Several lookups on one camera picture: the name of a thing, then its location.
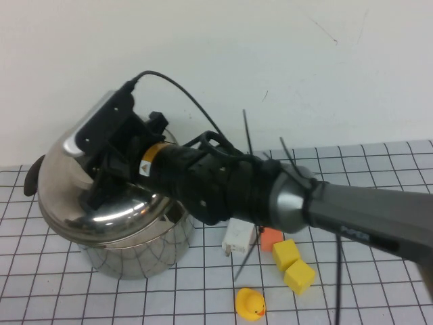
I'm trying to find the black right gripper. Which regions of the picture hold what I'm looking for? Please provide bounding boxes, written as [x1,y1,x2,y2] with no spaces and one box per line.
[80,110,169,211]

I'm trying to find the steel lid with black knob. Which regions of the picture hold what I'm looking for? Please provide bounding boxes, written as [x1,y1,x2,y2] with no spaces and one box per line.
[36,127,179,245]

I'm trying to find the black zip tie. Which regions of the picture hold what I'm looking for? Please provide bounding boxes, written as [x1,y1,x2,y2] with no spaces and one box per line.
[242,108,255,160]
[334,233,343,325]
[233,223,263,282]
[279,137,315,221]

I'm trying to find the white charger plug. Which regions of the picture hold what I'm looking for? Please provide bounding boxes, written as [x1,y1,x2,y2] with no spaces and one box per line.
[221,218,255,258]

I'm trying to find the orange block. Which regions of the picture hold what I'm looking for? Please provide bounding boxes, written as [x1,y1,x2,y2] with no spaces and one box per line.
[260,227,283,252]

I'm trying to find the yellow foam cube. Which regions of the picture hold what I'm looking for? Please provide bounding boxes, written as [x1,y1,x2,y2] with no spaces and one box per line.
[272,238,300,272]
[283,259,316,295]

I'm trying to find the yellow rubber duck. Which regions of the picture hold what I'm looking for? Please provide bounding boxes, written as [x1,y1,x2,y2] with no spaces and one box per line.
[235,287,267,320]

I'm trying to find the white grid tablecloth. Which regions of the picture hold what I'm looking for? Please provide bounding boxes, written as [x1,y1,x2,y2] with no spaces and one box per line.
[0,138,433,325]

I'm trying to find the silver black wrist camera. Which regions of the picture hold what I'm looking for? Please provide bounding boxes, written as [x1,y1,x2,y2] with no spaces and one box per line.
[72,89,137,157]

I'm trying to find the black camera cable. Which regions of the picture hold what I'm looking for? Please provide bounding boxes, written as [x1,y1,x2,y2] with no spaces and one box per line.
[124,70,246,160]

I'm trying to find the stainless steel pot black handles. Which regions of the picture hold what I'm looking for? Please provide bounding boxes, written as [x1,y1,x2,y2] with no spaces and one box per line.
[22,154,197,281]

